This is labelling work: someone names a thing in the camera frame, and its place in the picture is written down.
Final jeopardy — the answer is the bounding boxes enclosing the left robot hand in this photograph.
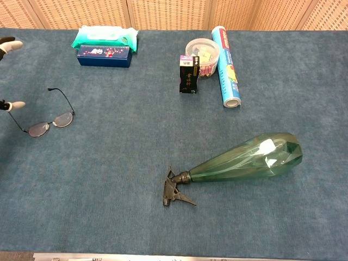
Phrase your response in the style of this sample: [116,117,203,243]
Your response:
[0,36,26,113]

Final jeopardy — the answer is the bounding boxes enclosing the thin metal frame eyeglasses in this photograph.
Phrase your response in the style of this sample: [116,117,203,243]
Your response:
[7,87,76,138]

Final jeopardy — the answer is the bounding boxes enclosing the green white wet wipes pack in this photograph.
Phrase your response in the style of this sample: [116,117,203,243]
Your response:
[71,24,139,54]

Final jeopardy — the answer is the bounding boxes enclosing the dark blue rectangular box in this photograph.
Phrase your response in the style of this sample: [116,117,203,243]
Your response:
[76,44,133,69]

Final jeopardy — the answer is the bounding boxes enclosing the blue table cloth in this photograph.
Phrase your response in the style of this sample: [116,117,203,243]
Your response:
[0,27,348,259]

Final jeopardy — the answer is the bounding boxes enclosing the woven wicker folding screen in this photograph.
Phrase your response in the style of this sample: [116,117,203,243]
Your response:
[0,0,348,31]

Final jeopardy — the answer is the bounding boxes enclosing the black box with gold print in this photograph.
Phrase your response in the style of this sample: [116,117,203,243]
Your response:
[178,54,201,95]

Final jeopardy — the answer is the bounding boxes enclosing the clear plastic tub with lid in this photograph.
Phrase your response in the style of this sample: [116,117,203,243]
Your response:
[185,38,220,79]

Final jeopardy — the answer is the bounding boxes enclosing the blue printed film roll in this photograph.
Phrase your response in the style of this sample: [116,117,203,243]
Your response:
[211,26,242,109]

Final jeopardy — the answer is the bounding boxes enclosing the green transparent spray bottle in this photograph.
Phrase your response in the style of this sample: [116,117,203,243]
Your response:
[162,132,303,208]

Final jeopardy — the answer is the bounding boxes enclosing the silver metal rail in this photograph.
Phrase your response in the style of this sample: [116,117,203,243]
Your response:
[32,252,313,261]

